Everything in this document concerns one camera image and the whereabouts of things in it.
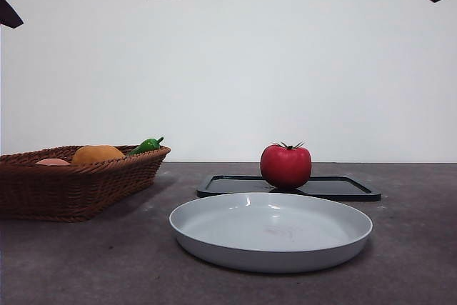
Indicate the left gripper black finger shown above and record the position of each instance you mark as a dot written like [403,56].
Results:
[8,15]

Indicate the red tomato with green stem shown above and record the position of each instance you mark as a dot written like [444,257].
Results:
[285,165]

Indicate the pale pink egg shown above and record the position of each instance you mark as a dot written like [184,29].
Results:
[53,162]

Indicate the yellow-brown potato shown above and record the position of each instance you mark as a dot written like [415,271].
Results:
[96,154]

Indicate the brown wicker basket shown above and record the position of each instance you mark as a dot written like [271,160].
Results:
[71,190]

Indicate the green chili pepper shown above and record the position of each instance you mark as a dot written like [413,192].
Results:
[144,146]

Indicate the black flat tray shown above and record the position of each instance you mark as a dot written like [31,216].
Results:
[232,187]

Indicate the light grey round plate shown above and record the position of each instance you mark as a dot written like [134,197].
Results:
[267,226]

